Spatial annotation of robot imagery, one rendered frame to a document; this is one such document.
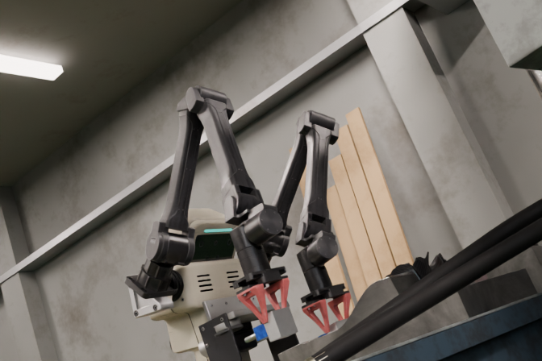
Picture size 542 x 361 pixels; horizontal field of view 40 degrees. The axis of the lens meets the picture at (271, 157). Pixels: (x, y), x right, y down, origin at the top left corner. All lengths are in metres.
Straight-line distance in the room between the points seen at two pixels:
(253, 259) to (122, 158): 4.76
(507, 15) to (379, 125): 3.77
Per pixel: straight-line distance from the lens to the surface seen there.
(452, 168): 4.37
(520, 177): 4.41
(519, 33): 1.02
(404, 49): 4.58
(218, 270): 2.08
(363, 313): 1.50
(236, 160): 1.66
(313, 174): 1.95
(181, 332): 2.08
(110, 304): 6.38
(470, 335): 1.12
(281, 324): 1.51
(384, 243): 4.36
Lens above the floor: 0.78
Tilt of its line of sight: 18 degrees up
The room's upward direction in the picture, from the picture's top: 22 degrees counter-clockwise
